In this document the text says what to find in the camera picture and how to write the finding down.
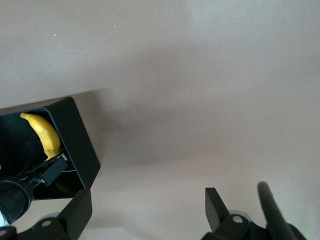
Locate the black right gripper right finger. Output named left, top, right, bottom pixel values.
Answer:
left=200, top=187, right=271, bottom=240

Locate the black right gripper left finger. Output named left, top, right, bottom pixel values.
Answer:
left=0, top=189, right=93, bottom=240

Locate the black plastic box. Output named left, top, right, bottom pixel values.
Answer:
left=0, top=96, right=102, bottom=201

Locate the yellow banana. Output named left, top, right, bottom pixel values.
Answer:
left=19, top=112, right=62, bottom=162

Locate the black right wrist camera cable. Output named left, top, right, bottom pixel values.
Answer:
left=257, top=181, right=307, bottom=240

